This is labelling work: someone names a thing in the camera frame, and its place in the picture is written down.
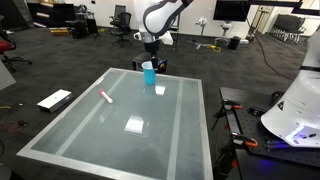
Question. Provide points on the white tripod stand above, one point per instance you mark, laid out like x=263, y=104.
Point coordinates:
x=201, y=25

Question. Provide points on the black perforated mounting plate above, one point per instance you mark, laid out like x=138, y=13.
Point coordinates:
x=248, y=126

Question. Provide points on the black trash bin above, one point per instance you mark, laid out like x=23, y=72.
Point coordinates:
x=234, y=43

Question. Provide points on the black office chair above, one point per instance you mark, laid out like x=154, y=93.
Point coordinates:
x=122, y=28
x=118, y=11

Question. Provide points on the pink white marker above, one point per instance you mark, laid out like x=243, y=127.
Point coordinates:
x=106, y=96

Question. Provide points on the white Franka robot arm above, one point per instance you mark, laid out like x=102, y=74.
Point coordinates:
x=160, y=16

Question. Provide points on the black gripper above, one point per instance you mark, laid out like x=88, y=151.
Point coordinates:
x=151, y=50

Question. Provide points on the red office chair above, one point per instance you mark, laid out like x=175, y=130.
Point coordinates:
x=5, y=46

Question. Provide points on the stacked black chairs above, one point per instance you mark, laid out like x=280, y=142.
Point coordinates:
x=286, y=26

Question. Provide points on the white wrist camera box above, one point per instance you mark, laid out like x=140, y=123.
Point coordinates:
x=166, y=38

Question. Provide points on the black wall monitor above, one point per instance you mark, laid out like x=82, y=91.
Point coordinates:
x=230, y=10

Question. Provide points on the white flat box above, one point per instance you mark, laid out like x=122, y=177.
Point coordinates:
x=55, y=100

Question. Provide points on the blue plastic cup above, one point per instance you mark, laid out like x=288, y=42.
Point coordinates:
x=149, y=75

